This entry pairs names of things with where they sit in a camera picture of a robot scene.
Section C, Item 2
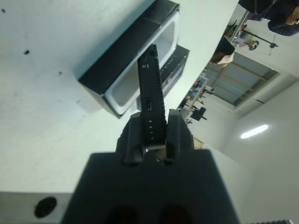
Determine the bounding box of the person with brown hair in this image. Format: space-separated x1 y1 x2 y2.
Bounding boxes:
209 34 236 69

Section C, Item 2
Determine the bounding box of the black box lid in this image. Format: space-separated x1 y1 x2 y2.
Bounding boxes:
135 44 191 114

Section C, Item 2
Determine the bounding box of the person in dark clothes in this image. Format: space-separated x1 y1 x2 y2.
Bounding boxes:
237 0 299 37

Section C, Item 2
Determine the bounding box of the black box base white insert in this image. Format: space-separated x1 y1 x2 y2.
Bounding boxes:
78 3 181 120

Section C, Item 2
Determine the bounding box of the black monitor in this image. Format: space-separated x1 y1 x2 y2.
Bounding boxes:
191 106 208 122

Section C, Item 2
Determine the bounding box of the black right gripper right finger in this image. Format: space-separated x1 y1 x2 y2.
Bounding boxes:
164 108 195 163

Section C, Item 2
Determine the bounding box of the person with white headset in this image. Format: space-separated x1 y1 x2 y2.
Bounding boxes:
247 39 260 51

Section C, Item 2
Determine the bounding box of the black phone-like camera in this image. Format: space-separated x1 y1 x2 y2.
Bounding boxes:
136 43 168 151

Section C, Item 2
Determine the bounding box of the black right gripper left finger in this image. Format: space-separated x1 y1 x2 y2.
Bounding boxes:
116 112 147 168

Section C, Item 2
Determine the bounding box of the white shelf with coloured items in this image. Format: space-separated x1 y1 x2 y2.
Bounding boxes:
186 76 210 104

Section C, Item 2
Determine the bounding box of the white ceiling light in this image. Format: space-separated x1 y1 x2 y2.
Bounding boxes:
240 124 270 140

